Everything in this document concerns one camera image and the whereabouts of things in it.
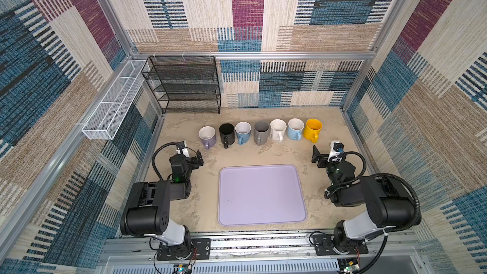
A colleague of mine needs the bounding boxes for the lavender purple mug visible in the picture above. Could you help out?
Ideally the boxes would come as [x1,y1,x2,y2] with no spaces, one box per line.
[198,126,217,150]

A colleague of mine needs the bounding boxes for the yellow mug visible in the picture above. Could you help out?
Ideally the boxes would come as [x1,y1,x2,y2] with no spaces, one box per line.
[303,119,322,143]

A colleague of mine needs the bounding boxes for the light blue mug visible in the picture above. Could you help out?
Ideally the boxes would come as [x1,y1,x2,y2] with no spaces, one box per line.
[287,118,304,141]

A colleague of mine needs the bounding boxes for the black mug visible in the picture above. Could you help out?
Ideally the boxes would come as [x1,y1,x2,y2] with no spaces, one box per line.
[219,123,235,149]

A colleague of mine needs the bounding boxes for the white mug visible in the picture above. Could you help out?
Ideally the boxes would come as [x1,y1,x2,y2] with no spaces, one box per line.
[270,119,287,143]

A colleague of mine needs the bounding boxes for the teal blue patterned mug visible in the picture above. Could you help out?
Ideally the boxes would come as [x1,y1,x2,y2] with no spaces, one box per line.
[235,121,252,145]

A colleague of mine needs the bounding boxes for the grey mug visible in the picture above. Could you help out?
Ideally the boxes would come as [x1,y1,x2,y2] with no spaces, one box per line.
[254,121,270,146]

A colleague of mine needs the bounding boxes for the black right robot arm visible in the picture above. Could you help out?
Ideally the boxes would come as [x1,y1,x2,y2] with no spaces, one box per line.
[311,141,422,254]

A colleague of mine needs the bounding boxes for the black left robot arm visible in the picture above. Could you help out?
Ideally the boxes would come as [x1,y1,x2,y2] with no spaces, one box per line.
[120,151,204,260]

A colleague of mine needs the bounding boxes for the lavender silicone tray mat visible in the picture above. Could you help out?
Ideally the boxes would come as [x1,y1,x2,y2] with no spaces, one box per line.
[218,164,308,227]

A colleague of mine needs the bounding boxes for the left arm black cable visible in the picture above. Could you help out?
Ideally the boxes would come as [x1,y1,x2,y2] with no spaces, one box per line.
[151,141,185,181]

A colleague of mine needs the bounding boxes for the black wire mesh shelf rack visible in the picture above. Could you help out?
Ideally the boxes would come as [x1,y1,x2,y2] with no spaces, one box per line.
[142,56,221,114]

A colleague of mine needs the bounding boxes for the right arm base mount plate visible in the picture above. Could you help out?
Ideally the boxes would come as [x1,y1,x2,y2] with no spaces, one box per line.
[310,233,369,256]

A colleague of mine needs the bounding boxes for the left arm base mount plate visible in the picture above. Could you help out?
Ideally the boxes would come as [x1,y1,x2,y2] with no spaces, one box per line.
[155,238,211,261]

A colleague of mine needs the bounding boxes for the aluminium front rail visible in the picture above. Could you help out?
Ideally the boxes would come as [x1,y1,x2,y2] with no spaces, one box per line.
[95,230,433,273]

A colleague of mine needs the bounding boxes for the white wire mesh basket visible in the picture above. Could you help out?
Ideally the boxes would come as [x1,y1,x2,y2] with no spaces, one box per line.
[82,60,145,140]

